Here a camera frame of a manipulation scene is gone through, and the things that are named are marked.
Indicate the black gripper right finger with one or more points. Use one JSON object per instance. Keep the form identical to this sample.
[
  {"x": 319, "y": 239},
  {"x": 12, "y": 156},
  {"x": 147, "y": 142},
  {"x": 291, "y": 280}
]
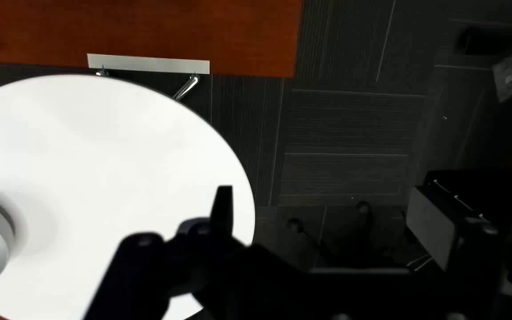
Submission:
[{"x": 209, "y": 238}]

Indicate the orange floor rug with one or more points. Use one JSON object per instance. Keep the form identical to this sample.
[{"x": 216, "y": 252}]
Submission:
[{"x": 243, "y": 39}]

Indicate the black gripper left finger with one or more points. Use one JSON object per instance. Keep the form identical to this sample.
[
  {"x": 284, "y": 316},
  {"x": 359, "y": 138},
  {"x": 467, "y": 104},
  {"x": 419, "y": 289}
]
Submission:
[{"x": 133, "y": 286}]

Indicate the black box with white side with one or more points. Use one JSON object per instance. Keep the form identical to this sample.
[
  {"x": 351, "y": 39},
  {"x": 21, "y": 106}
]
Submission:
[{"x": 463, "y": 222}]

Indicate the silver table base foot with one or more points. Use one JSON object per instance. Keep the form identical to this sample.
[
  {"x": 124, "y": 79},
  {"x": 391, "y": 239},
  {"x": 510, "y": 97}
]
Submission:
[{"x": 193, "y": 69}]

